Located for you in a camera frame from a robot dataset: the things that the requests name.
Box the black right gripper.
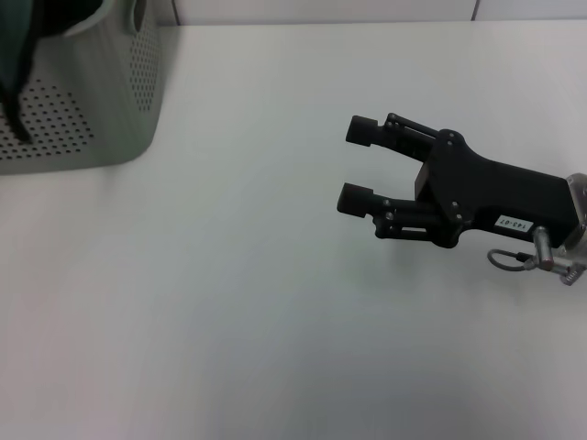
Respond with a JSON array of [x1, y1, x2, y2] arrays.
[[414, 129, 583, 251]]

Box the yellow and green towel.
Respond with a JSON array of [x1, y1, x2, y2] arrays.
[[0, 0, 45, 145]]

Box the grey perforated plastic storage box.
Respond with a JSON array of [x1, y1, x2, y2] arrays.
[[0, 0, 162, 176]]

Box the right gripper silver plug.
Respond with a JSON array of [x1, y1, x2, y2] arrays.
[[531, 226, 559, 272]]

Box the right gripper grey cable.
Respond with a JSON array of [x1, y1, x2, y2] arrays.
[[487, 248, 536, 273]]

